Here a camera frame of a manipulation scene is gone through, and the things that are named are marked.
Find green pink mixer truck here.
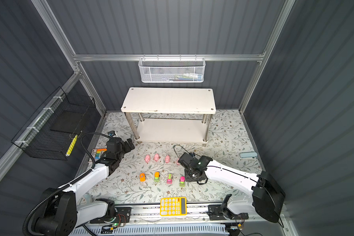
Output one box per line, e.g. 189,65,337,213
179,176,185,187

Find pink green toy truck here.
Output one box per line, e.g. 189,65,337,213
167,174,173,184

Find green orange mixer truck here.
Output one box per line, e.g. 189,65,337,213
154,172,160,183

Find orange toy bulldozer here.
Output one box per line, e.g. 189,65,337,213
140,173,146,182

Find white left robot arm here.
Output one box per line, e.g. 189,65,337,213
22,135,135,236

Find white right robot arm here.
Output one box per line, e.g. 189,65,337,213
178,152,286,223

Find white two-tier shelf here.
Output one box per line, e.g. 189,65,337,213
121,87,216,145

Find colourful marker pack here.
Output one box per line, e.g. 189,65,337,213
91,148,107,161

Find yellow calculator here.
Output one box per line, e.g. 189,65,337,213
159,197,187,217

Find yellow green highlighter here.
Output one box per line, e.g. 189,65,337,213
65,135,78,157

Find light blue case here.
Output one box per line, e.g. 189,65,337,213
240,151,258,159

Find pens in white basket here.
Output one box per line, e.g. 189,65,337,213
163,73,204,83

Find black wire wall basket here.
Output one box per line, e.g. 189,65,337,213
11,87,96,161

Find white wire wall basket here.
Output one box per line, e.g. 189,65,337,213
138,59,206,83

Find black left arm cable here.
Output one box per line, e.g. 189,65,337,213
22,132,113,236

